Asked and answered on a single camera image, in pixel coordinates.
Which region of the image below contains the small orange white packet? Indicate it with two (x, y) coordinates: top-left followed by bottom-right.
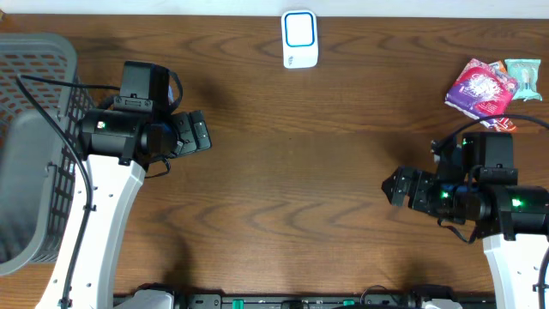
(490, 61), (507, 74)

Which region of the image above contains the white barcode scanner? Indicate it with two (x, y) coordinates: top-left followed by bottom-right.
(281, 9), (319, 70)

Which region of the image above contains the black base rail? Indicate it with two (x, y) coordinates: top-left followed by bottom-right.
(113, 283), (496, 309)

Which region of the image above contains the purple Carefree packet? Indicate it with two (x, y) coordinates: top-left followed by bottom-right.
(444, 58), (518, 119)

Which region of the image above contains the red orange snack bar wrapper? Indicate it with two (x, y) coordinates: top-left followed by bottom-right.
(482, 118), (517, 132)

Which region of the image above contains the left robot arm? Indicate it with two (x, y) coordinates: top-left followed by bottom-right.
(38, 61), (212, 308)

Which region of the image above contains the mint green snack packet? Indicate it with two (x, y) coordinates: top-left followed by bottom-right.
(504, 58), (542, 101)

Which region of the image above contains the grey plastic mesh basket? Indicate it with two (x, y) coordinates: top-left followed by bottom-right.
(1, 33), (94, 276)

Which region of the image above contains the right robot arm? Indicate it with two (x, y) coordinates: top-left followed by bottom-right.
(381, 132), (548, 308)

